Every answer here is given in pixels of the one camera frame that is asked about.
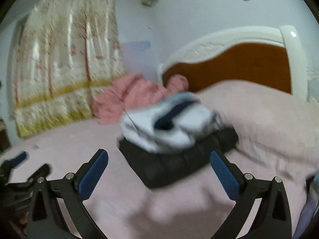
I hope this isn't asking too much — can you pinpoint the white navy varsity jacket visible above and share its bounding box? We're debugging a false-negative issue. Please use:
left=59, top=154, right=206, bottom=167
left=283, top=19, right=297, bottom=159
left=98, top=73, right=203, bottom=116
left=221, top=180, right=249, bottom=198
left=119, top=92, right=224, bottom=154

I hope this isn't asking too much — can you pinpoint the pink bed sheet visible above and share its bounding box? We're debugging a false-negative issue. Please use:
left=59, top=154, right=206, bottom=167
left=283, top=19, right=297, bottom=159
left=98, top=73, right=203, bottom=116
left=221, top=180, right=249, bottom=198
left=0, top=118, right=315, bottom=239

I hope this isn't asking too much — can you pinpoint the pink pillow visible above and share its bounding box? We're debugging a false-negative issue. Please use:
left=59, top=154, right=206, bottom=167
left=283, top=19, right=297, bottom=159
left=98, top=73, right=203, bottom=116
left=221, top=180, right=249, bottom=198
left=198, top=80, right=318, bottom=180

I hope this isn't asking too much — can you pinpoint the folded black garment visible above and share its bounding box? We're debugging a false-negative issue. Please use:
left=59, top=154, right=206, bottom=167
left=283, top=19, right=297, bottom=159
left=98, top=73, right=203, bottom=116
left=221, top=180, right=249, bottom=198
left=118, top=127, right=238, bottom=189

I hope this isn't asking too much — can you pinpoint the pink crumpled quilt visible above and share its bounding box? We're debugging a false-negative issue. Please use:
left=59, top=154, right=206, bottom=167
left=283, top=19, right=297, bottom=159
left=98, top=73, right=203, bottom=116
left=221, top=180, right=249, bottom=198
left=92, top=73, right=189, bottom=125

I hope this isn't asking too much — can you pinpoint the tree pattern curtain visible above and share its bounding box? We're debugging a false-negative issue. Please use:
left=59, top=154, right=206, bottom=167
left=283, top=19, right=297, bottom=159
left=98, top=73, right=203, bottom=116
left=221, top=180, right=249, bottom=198
left=12, top=0, right=126, bottom=138

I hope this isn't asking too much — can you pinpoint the brown white headboard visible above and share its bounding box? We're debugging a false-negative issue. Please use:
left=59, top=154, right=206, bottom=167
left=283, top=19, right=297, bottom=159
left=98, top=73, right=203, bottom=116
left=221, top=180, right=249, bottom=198
left=157, top=25, right=308, bottom=100

